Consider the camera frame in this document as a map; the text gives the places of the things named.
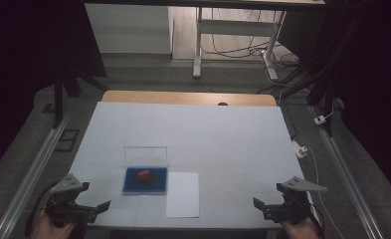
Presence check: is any black metal stand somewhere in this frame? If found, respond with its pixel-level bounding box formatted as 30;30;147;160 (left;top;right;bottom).
257;0;368;137

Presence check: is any person's right hand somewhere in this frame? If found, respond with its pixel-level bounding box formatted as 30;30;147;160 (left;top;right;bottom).
279;217;320;239

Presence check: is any white power adapter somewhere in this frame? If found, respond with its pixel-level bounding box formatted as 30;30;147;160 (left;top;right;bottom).
292;139;308;159

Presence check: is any white cabinet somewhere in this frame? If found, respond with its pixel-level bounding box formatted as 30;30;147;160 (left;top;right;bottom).
85;3;174;55

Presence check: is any aluminium floor rail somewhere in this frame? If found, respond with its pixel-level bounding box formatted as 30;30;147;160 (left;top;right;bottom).
0;111;72;239
309;105;386;239

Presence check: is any black curtain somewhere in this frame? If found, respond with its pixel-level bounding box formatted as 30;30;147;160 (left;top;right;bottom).
0;0;108;182
278;0;391;204

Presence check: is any black tripod stand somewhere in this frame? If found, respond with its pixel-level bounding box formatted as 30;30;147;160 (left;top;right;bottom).
51;64;110;129

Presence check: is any white table cover sheet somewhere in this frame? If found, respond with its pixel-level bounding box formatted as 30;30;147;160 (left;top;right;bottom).
46;101;317;231

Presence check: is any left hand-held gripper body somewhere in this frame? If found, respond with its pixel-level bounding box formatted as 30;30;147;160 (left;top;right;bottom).
45;173;98;229

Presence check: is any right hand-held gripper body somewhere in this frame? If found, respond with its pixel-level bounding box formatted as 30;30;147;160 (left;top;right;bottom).
264;175;328;225

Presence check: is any white desk frame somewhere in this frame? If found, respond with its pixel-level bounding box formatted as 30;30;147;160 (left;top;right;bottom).
192;5;288;82

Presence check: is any blue ink pad clear-lid case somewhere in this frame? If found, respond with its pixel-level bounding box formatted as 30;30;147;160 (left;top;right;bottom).
121;145;169;196

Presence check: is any white paper sheet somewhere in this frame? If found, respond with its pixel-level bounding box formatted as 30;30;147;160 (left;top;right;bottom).
165;171;201;219

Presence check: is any person's left hand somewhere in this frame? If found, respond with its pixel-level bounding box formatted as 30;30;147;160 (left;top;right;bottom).
30;210;79;239

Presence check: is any black floor cable bundle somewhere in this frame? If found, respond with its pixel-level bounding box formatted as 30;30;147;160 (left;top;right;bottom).
201;8;300;68

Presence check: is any long white cable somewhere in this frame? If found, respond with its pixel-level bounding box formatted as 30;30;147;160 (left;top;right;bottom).
304;144;347;239

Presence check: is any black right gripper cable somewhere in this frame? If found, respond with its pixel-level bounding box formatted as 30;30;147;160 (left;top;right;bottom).
305;203;326;239

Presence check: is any black floor socket plate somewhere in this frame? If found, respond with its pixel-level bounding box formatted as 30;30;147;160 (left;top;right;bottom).
54;127;81;153

